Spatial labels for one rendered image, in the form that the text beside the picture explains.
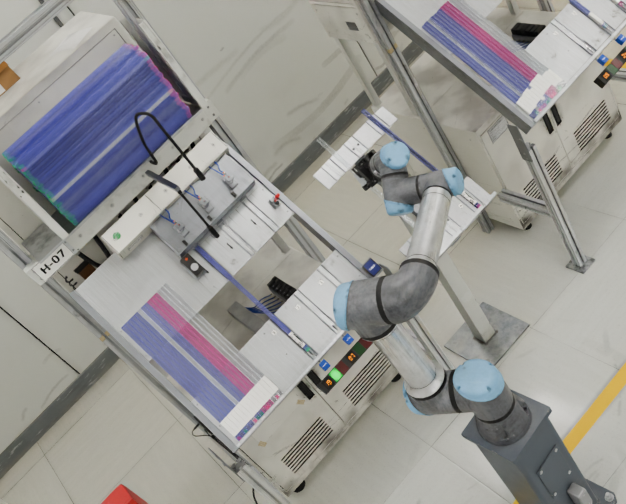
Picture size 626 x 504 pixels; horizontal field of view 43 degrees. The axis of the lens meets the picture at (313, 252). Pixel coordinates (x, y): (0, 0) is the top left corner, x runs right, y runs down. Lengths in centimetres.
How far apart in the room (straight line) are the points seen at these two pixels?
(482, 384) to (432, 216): 45
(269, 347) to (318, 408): 59
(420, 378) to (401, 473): 99
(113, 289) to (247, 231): 46
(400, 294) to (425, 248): 15
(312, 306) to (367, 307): 70
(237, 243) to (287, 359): 41
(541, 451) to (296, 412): 100
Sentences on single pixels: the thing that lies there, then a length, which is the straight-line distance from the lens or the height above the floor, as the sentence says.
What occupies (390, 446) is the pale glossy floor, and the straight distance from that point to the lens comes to 311.
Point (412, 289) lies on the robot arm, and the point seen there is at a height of 117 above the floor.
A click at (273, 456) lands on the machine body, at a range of 300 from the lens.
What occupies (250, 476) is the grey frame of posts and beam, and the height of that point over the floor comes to 58.
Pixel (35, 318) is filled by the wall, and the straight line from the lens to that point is 423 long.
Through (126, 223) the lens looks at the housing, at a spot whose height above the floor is 128.
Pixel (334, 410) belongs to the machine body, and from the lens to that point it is 307.
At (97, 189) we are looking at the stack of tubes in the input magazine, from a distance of 247.
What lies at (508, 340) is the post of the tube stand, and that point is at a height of 1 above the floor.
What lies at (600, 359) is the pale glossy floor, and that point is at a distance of 301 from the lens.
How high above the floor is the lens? 239
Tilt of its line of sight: 36 degrees down
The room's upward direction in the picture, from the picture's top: 37 degrees counter-clockwise
